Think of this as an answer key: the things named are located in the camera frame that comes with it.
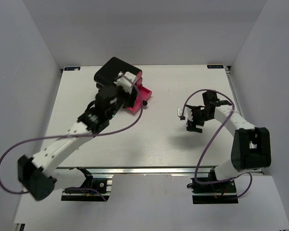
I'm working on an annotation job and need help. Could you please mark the black drawer cabinet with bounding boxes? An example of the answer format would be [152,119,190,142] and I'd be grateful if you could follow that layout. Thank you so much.
[93,57,141,89]

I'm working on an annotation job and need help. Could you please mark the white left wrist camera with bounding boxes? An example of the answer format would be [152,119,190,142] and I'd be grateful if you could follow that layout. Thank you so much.
[114,72,139,94]

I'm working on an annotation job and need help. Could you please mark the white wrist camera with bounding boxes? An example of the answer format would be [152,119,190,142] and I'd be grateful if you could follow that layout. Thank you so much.
[177,105,195,122]
[114,72,139,94]

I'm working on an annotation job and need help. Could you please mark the blue label right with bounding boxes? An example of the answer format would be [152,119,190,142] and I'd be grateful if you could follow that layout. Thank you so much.
[207,64,224,69]

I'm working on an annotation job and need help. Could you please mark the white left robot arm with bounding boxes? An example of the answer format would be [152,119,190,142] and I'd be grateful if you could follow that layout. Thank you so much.
[17,83,140,201]

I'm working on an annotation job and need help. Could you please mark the pink drawer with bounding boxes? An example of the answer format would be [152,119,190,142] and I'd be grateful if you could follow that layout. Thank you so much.
[134,71,143,85]
[127,85,152,115]

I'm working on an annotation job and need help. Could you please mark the pink bottom drawer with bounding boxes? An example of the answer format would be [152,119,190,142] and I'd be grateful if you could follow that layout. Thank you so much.
[127,85,152,115]

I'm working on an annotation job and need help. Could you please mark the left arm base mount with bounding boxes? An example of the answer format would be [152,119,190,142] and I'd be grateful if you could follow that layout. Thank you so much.
[61,167,112,202]

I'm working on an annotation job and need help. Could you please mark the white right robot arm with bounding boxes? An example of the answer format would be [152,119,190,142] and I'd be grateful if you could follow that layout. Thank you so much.
[178,89,272,185]

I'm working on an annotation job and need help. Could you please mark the pink top drawer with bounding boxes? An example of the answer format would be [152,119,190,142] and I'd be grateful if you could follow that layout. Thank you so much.
[134,71,143,85]

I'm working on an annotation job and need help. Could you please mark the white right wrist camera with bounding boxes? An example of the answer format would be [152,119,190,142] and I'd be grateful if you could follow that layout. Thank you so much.
[177,105,195,122]

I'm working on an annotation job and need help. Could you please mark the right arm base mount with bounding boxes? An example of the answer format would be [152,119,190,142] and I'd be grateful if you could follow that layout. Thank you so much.
[187,178,238,205]

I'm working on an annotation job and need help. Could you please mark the aluminium table edge rail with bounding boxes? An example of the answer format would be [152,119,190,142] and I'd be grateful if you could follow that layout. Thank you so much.
[35,166,264,175]

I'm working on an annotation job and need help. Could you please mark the blue label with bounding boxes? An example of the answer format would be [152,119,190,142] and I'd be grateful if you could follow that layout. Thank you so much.
[63,66,80,72]
[207,64,224,69]

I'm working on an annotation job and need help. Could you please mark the blue label left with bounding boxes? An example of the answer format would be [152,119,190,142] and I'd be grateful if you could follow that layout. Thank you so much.
[63,66,80,72]

